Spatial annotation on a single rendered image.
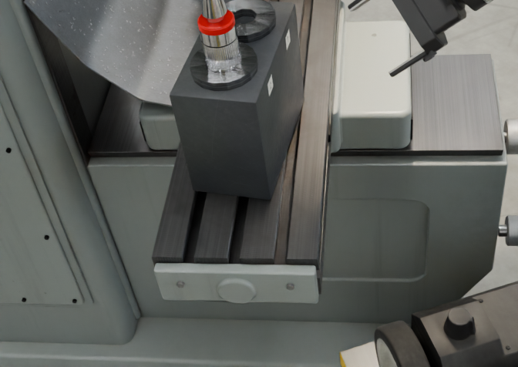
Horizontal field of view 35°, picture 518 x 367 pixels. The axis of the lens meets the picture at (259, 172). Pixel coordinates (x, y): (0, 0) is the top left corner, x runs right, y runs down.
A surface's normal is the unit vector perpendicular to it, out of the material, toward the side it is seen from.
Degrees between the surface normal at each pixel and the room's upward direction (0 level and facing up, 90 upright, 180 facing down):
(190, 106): 90
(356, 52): 0
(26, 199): 88
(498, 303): 0
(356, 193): 90
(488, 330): 0
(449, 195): 90
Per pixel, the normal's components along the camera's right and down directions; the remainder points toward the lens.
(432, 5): -0.41, 0.23
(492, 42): -0.11, -0.69
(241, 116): -0.26, 0.72
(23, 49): 0.76, 0.39
